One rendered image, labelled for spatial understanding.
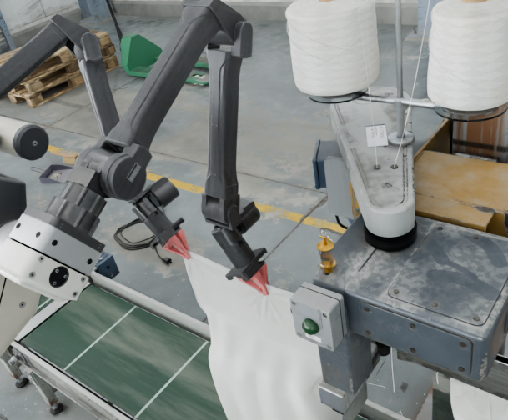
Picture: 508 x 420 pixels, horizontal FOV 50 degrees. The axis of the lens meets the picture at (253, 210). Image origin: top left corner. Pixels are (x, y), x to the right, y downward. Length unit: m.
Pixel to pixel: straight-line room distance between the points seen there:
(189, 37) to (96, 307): 1.70
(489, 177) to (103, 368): 1.62
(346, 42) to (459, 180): 0.35
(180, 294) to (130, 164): 2.12
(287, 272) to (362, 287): 2.10
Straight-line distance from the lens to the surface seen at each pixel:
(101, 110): 1.49
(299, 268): 2.99
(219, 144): 1.16
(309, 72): 1.04
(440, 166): 1.18
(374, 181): 0.99
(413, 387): 2.44
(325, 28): 1.00
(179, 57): 1.03
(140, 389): 2.13
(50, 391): 2.65
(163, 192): 1.49
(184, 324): 2.30
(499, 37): 0.92
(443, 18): 0.92
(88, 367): 2.30
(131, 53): 6.42
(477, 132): 1.22
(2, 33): 8.93
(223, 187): 1.18
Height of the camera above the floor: 1.95
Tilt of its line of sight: 34 degrees down
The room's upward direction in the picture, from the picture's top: 12 degrees counter-clockwise
